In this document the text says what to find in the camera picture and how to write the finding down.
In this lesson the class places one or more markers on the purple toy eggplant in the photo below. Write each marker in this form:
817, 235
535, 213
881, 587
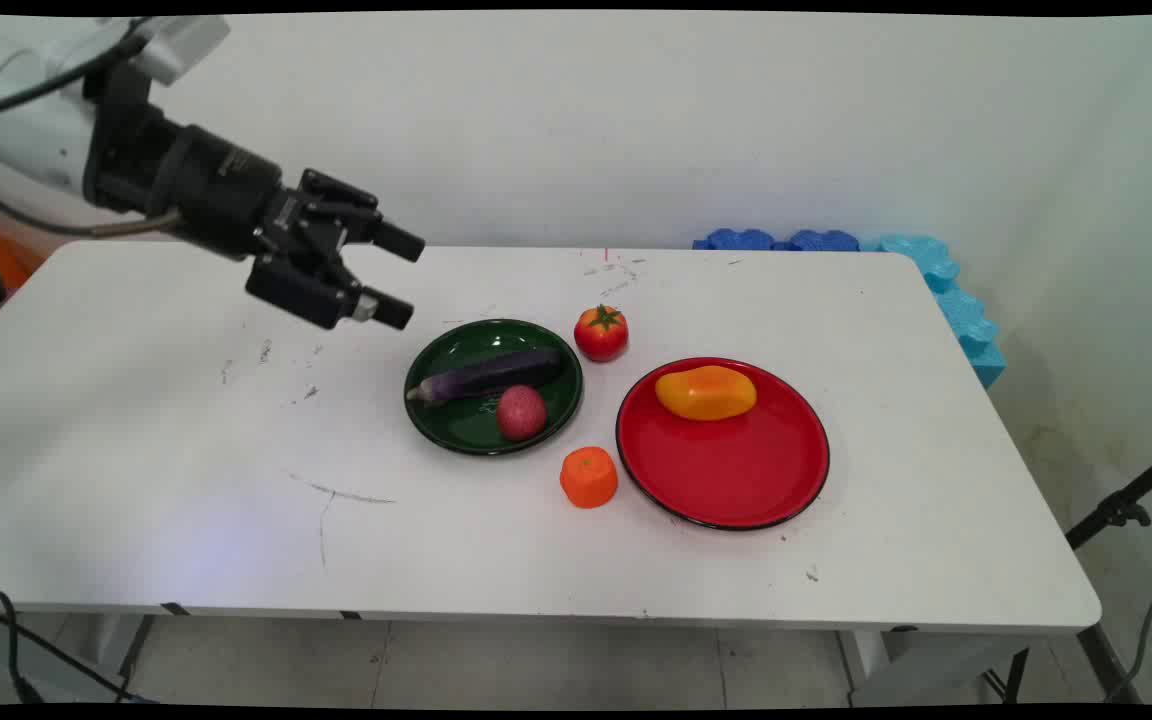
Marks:
496, 375

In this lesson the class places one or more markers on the red toy tomato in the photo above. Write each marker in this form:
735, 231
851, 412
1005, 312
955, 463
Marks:
601, 335

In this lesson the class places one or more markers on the orange object behind table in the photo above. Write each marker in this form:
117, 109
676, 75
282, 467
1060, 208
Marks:
11, 258

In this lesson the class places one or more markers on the red toy potato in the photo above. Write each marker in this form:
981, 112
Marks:
521, 412

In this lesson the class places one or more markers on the dark blue foam piece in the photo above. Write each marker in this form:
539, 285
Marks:
739, 239
824, 240

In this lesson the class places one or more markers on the black table leg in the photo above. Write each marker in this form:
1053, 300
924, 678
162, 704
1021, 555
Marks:
136, 650
1101, 660

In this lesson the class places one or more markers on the dark green plate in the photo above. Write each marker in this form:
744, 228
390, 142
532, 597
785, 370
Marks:
471, 425

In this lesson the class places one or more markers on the light blue foam strip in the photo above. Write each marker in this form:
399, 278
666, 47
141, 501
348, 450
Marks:
961, 315

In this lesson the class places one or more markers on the black tripod stand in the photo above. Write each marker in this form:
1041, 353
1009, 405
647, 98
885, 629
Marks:
1121, 508

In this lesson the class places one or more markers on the orange toy tangerine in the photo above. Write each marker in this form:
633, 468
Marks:
589, 478

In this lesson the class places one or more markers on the yellow orange toy mango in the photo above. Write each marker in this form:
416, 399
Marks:
706, 393

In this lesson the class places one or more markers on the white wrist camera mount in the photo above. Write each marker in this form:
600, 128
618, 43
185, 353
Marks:
181, 45

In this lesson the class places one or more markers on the red plate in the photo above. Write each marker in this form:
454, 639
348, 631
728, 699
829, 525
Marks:
726, 465

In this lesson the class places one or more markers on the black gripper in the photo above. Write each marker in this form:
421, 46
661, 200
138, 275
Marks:
201, 185

